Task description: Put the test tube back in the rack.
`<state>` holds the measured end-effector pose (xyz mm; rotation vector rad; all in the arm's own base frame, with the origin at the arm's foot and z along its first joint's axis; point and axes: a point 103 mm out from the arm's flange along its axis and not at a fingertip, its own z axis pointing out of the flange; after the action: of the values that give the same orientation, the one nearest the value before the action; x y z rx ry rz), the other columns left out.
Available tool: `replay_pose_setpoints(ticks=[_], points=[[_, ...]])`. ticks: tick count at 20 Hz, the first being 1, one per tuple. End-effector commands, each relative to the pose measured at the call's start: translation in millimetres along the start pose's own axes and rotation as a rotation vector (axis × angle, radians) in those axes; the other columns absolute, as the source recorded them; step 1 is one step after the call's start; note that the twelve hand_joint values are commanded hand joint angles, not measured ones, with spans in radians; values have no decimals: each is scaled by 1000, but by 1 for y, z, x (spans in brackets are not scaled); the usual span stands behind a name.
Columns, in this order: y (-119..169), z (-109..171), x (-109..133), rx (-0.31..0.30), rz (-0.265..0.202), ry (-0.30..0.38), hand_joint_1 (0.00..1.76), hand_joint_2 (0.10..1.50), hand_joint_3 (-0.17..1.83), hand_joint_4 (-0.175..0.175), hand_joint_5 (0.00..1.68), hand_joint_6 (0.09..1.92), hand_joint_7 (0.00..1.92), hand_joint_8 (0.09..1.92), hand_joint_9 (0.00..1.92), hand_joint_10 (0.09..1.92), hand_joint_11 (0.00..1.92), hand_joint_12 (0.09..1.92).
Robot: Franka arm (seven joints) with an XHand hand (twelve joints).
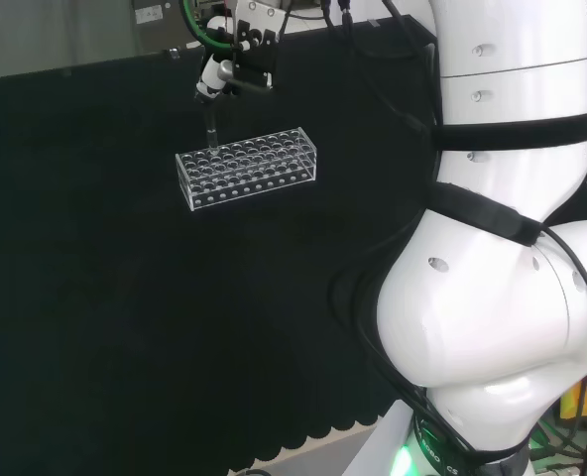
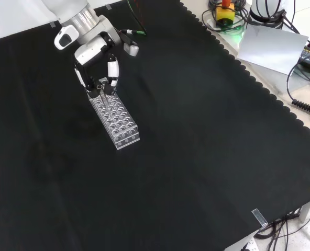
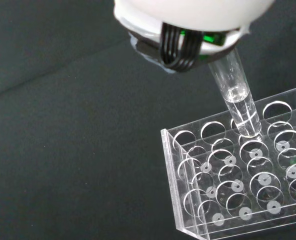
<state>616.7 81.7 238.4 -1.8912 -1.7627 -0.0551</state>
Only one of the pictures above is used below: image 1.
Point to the grey metal cabinet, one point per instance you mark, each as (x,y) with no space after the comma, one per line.
(150,25)

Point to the small clear cloth clip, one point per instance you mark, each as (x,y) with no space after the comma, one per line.
(173,53)

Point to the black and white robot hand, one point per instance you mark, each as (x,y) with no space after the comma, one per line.
(254,54)

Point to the clear plastic test tube rack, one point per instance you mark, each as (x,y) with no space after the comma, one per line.
(254,186)

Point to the black bench cloth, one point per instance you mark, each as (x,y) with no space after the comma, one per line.
(100,273)

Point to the clear glass test tube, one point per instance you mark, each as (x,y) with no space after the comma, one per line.
(211,134)

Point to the yellow stop button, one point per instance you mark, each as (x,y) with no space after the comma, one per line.
(571,404)

